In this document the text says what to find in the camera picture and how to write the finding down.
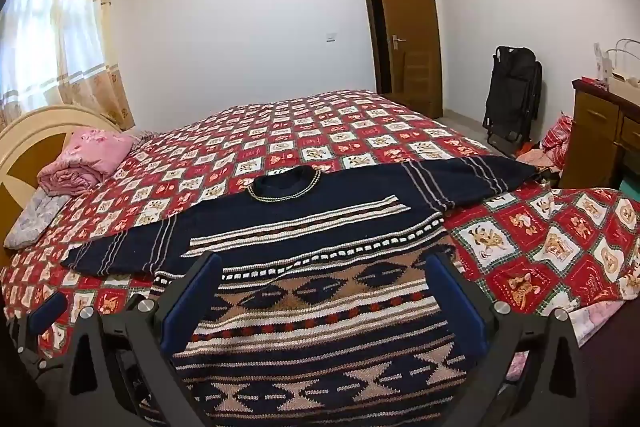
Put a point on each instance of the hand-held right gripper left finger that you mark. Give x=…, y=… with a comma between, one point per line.
x=192, y=302

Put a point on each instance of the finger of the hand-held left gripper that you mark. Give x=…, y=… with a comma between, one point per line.
x=47, y=312

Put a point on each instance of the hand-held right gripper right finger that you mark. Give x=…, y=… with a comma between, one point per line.
x=455, y=302

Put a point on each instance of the navy patterned knit sweater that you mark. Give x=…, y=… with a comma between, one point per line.
x=325, y=307

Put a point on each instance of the grey floral pillow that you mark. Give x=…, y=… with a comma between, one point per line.
x=32, y=222

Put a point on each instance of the pink folded quilt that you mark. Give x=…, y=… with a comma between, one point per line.
x=82, y=159

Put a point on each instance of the pink cloth on floor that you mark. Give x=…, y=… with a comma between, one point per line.
x=535, y=157

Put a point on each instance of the cream wooden headboard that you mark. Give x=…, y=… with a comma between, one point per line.
x=20, y=147

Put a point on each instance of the grey striped pillow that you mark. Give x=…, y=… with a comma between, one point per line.
x=145, y=137

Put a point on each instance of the red checkered cloth pile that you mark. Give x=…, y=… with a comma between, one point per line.
x=555, y=139

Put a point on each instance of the red checkered printed bedspread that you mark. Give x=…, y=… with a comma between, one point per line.
x=300, y=132

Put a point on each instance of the black suitcase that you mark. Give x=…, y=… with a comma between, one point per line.
x=512, y=97

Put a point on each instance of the brown wooden cabinet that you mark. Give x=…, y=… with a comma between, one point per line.
x=595, y=132

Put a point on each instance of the red box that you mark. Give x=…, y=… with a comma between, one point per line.
x=590, y=81

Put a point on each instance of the brown wooden door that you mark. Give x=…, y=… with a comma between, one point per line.
x=410, y=32

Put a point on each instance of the white paper bag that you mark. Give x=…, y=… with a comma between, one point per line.
x=622, y=67

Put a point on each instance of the beige patterned curtain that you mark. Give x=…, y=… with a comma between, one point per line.
x=60, y=22

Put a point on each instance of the white wall switch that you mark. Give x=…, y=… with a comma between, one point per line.
x=331, y=37

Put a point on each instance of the dark brown door frame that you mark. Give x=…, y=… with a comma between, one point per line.
x=367, y=7

